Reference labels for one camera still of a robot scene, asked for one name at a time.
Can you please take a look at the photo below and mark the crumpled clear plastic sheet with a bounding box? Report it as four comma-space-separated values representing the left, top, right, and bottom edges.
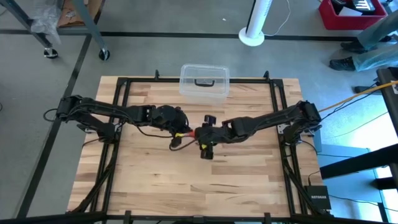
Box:
29, 0, 63, 44

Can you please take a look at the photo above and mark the thin black floor cable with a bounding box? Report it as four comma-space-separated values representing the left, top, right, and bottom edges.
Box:
328, 194, 382, 207

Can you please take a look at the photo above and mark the white fan cable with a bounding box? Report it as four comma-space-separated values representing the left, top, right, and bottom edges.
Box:
264, 0, 292, 37

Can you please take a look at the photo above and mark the brown cardboard sheet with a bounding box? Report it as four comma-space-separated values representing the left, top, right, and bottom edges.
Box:
57, 0, 103, 28

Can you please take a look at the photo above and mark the white tower fan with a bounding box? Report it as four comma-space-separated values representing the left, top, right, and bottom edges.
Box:
238, 0, 274, 47

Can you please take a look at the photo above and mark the black metal table frame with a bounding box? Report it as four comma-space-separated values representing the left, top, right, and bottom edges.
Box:
65, 70, 331, 224

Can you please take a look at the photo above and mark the black Netgear network switch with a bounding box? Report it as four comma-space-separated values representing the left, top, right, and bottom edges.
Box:
303, 185, 332, 210

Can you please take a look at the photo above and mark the red plastic crate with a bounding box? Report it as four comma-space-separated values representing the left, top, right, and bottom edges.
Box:
318, 0, 388, 31

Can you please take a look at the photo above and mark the person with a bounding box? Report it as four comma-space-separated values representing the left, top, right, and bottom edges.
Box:
328, 11, 398, 72

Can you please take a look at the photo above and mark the black desk frame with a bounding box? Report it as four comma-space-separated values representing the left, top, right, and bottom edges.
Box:
319, 67, 398, 224

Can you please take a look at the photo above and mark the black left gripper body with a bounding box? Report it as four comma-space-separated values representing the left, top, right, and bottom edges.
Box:
154, 105, 193, 148

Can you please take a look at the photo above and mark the clear plastic storage box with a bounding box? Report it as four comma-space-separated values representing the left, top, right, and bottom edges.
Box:
178, 63, 230, 106

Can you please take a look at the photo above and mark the grey metal wheeled workbench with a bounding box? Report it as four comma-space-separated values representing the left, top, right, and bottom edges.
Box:
0, 0, 110, 62

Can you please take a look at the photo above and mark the white paper sheet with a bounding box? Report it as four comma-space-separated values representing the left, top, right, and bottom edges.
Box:
337, 6, 363, 17

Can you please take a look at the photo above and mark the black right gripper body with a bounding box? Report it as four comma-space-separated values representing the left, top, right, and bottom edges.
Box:
195, 114, 225, 160

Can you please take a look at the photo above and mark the black keyboard device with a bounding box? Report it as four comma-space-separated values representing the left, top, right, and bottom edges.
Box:
330, 0, 379, 16

